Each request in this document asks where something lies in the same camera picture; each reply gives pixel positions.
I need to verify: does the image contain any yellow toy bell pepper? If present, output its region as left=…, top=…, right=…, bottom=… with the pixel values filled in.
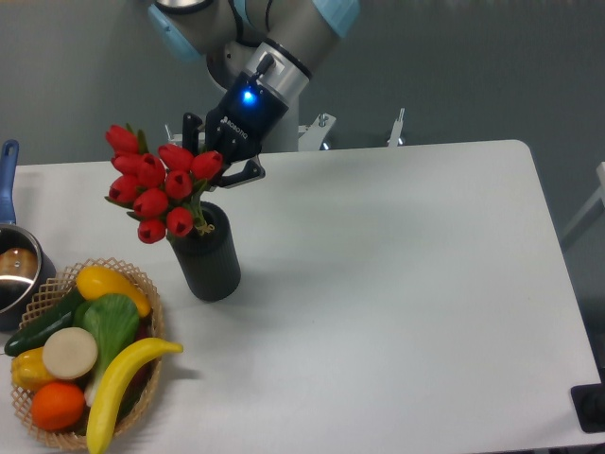
left=11, top=347, right=58, bottom=392

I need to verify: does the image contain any orange toy fruit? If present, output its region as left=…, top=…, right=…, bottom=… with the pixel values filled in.
left=30, top=381, right=85, bottom=431

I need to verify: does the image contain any yellow toy squash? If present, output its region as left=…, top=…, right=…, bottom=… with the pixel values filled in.
left=76, top=266, right=151, bottom=318

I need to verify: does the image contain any red tulip bouquet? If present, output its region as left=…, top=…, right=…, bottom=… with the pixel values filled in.
left=105, top=125, right=223, bottom=244

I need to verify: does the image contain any dark grey ribbed vase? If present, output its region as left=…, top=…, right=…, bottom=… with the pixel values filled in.
left=169, top=201, right=241, bottom=303

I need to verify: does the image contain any blue handled saucepan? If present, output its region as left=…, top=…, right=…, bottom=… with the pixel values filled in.
left=1, top=140, right=56, bottom=332

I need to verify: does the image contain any silver bolt post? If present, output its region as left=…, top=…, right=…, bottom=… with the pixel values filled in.
left=387, top=108, right=406, bottom=148

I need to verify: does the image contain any green toy cucumber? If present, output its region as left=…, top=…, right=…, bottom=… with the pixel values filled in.
left=4, top=288, right=85, bottom=357

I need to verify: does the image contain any beige round toy slice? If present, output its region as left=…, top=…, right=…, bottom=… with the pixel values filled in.
left=42, top=327, right=98, bottom=380

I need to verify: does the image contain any white frame at right edge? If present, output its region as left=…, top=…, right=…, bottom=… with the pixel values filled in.
left=560, top=162, right=604, bottom=251

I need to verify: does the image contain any green toy bok choy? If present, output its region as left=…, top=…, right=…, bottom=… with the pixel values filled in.
left=74, top=293, right=139, bottom=408

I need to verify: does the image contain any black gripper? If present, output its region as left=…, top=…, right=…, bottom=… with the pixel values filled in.
left=181, top=72, right=288, bottom=190

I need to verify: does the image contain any yellow toy banana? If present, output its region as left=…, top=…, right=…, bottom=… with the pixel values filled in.
left=86, top=338, right=184, bottom=454

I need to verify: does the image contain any black device at table edge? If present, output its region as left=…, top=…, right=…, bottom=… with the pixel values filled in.
left=570, top=383, right=604, bottom=433

